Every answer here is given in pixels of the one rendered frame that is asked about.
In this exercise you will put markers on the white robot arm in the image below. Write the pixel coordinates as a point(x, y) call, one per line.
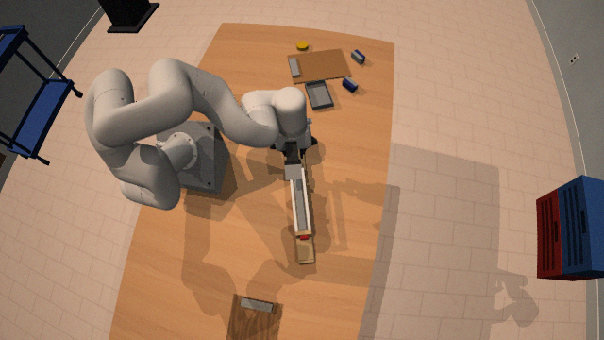
point(119, 122)

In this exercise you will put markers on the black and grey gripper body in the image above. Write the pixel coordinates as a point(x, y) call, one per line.
point(303, 141)

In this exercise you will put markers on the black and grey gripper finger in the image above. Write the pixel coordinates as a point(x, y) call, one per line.
point(302, 151)
point(274, 147)

